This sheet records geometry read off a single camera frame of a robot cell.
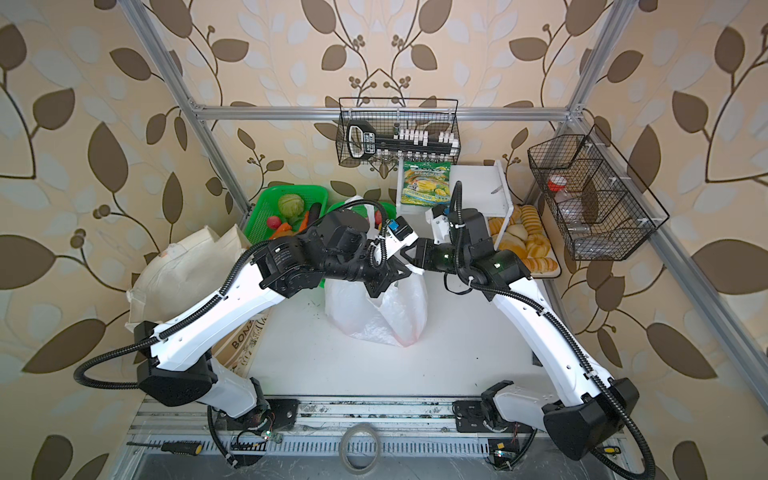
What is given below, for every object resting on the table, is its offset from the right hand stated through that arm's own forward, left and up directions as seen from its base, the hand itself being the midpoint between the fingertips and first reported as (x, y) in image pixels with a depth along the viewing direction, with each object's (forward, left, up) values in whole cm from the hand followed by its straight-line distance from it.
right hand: (408, 255), depth 69 cm
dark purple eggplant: (+41, +34, -26) cm, 59 cm away
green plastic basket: (+41, +51, -23) cm, 69 cm away
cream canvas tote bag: (+2, +59, -10) cm, 60 cm away
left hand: (-9, 0, +6) cm, 11 cm away
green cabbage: (+41, +41, -22) cm, 62 cm away
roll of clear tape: (-30, +14, -32) cm, 46 cm away
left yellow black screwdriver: (-33, +55, -28) cm, 70 cm away
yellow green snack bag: (+19, -6, +6) cm, 21 cm away
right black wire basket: (+8, -49, +4) cm, 50 cm away
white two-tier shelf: (+39, -27, -13) cm, 49 cm away
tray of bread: (+25, -45, -25) cm, 57 cm away
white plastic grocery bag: (-11, +3, -9) cm, 15 cm away
